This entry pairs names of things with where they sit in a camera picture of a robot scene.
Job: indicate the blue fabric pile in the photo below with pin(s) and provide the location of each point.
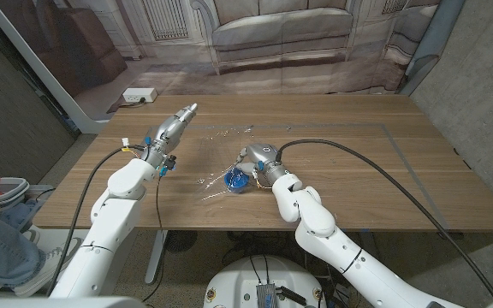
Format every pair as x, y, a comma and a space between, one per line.
15, 216

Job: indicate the white frame post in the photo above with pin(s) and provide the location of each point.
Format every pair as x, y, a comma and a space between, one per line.
45, 72

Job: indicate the white grey sneaker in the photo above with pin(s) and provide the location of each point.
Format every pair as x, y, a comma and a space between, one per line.
41, 269

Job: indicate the grey finned electronics box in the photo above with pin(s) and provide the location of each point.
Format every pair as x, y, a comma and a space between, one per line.
266, 296

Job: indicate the printed sofa backdrop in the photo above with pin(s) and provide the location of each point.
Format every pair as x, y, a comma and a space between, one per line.
272, 43

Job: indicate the clear cellophane sheet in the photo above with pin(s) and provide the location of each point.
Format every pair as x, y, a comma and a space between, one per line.
216, 171

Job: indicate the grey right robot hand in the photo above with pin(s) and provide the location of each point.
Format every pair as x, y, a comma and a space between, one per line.
265, 156

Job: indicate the white robot torso base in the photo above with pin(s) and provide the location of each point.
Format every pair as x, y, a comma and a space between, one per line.
238, 278

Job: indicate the white basket with orange item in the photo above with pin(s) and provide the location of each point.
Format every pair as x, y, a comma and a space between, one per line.
7, 190

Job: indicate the blue bowl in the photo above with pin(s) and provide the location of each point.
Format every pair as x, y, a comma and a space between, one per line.
235, 183

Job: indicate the blue grey rolled backdrop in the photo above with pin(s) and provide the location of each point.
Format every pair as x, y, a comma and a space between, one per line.
432, 43

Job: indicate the white table leg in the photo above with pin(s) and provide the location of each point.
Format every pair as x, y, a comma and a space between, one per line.
156, 256

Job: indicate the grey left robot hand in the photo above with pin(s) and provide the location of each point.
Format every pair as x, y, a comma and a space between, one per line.
165, 132

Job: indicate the white power strip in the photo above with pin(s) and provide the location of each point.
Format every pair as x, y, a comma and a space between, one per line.
139, 94

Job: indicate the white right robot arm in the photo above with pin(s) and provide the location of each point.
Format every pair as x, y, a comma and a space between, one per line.
336, 248

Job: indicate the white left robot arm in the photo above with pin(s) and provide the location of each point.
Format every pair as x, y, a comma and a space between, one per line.
105, 226

